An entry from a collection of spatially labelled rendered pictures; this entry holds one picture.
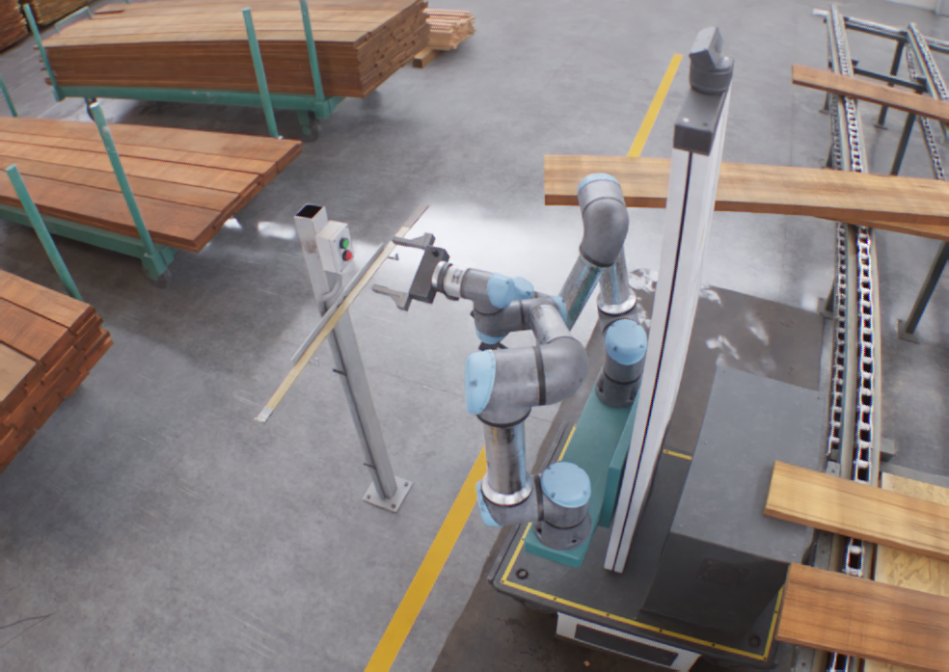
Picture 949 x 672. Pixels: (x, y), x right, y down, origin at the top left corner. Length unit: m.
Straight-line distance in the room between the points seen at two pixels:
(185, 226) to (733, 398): 2.61
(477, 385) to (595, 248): 0.55
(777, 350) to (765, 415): 1.42
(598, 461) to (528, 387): 0.69
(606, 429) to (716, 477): 0.43
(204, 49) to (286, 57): 0.77
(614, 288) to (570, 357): 0.65
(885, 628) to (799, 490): 0.42
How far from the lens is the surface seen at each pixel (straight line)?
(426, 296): 1.66
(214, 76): 5.17
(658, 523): 2.26
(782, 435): 1.88
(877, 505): 1.82
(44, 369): 2.94
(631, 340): 1.94
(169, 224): 3.57
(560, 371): 1.31
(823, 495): 1.78
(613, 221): 1.69
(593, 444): 1.99
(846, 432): 2.00
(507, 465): 1.50
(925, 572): 1.85
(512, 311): 1.69
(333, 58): 4.41
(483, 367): 1.31
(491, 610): 2.45
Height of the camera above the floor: 2.28
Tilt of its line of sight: 45 degrees down
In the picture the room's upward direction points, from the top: 5 degrees counter-clockwise
